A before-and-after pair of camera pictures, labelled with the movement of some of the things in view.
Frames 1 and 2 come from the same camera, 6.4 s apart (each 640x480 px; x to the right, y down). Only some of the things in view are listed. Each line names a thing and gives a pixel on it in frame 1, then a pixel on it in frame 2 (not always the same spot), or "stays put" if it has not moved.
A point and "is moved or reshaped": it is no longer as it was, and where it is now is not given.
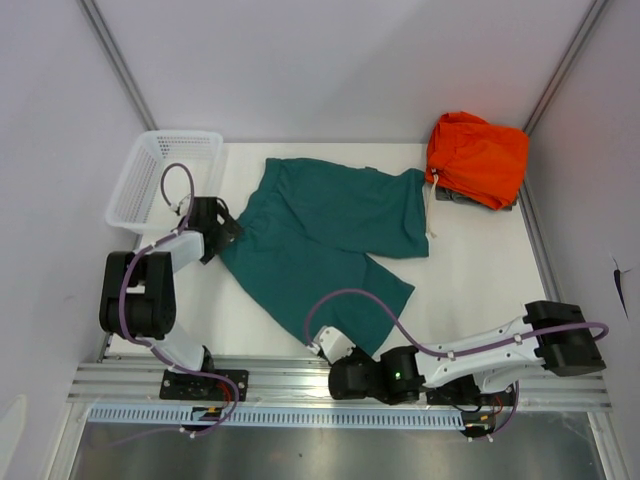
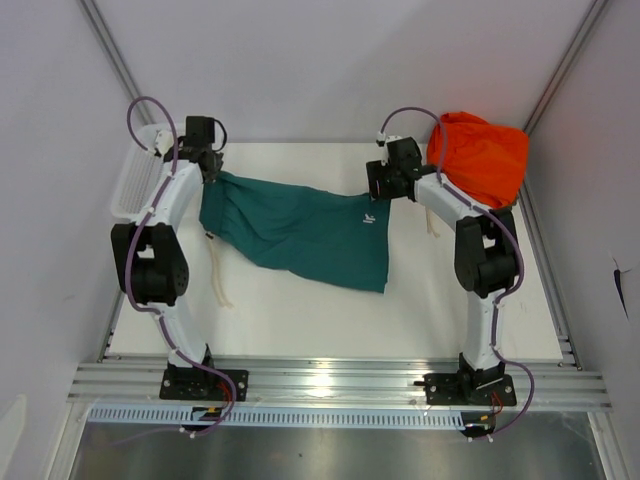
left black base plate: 191,386 stays put
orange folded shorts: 473,159 stays put
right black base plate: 469,393 stays put
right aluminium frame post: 595,12 stays put
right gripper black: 357,352 to 376,172
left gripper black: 229,232 to 213,177
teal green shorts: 311,226 is moved or reshaped
